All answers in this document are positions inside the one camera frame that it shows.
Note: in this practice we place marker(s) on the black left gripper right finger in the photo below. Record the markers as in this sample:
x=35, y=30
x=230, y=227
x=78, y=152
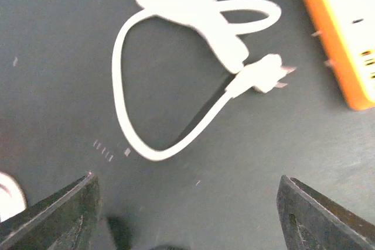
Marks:
x=310, y=220

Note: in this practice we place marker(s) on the pink round power strip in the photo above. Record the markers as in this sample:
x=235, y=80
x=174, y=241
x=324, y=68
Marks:
x=12, y=200

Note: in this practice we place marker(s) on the orange power strip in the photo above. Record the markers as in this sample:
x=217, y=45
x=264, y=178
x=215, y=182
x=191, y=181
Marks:
x=346, y=32

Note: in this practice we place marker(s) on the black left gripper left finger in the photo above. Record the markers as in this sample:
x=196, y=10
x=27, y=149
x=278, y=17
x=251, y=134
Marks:
x=64, y=220

